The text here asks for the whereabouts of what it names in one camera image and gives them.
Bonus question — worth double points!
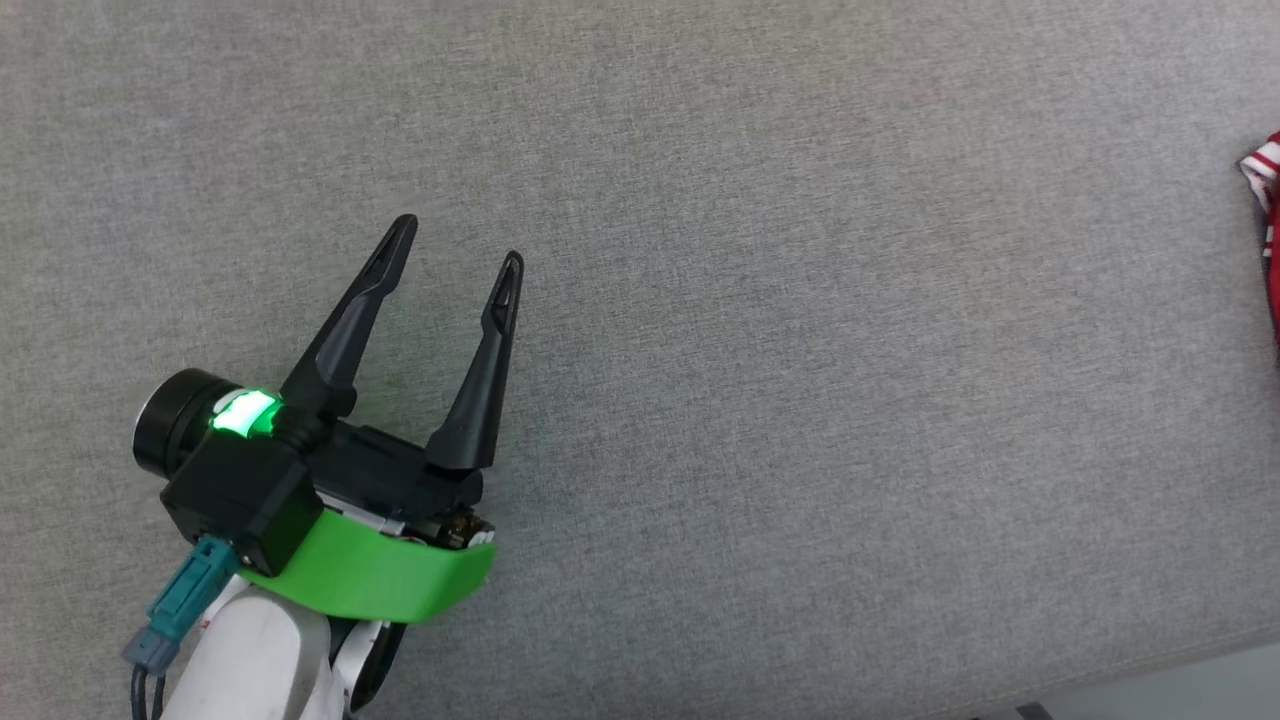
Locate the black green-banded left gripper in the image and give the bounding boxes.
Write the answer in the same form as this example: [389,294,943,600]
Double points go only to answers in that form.
[240,213,525,713]

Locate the red jersey with black lettering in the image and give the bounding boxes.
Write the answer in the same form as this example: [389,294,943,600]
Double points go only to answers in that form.
[1238,130,1280,347]

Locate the black cable with teal connector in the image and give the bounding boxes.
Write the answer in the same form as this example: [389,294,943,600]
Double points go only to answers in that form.
[121,535,243,720]

